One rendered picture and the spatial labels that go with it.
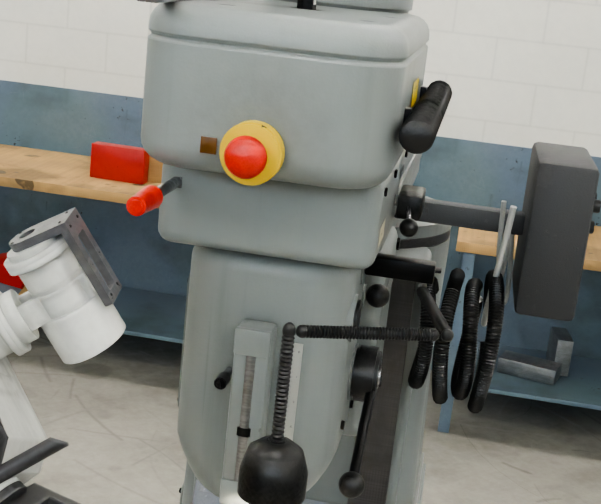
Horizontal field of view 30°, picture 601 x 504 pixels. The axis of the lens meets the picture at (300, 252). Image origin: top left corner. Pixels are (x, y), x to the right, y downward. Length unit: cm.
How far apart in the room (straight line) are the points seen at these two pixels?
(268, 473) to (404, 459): 68
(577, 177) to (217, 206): 51
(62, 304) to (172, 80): 24
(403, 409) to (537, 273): 37
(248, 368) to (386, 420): 57
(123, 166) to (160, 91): 412
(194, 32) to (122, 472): 340
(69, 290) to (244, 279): 29
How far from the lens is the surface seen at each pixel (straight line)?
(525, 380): 516
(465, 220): 157
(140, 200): 106
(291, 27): 105
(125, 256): 591
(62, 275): 100
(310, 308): 123
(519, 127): 549
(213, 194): 118
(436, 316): 121
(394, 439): 177
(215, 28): 106
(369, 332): 114
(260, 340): 120
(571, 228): 149
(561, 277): 150
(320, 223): 116
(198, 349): 128
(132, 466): 441
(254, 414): 124
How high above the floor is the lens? 194
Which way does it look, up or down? 14 degrees down
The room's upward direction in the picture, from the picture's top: 6 degrees clockwise
